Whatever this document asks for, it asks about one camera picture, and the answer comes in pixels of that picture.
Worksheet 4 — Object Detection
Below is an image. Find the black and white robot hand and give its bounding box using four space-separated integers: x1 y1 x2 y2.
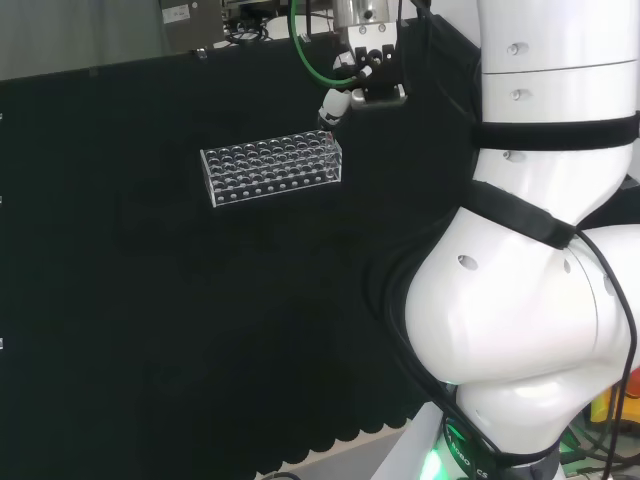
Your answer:
316 23 402 134

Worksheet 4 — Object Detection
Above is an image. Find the clear acrylic test tube rack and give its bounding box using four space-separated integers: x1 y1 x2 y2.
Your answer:
199 128 345 210

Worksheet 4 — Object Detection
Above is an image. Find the grey metal cabinet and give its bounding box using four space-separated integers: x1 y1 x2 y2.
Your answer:
158 0 226 53

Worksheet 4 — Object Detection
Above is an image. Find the black bench cloth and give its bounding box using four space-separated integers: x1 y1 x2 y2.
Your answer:
0 12 501 480

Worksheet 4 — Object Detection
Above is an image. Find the yellow emergency stop button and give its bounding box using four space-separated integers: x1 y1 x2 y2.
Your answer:
589 367 640 427

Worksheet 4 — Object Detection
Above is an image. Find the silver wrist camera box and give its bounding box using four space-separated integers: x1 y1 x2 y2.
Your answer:
349 83 408 108

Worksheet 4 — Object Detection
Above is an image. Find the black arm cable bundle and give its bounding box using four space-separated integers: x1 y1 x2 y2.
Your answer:
408 0 484 129

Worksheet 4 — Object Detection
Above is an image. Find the green cable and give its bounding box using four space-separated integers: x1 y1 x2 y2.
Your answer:
287 0 362 92

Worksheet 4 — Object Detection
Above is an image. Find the black background cable tangle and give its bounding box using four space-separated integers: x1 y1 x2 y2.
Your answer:
224 17 272 46

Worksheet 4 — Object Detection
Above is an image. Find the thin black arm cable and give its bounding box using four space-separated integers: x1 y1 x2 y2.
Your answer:
573 227 640 480

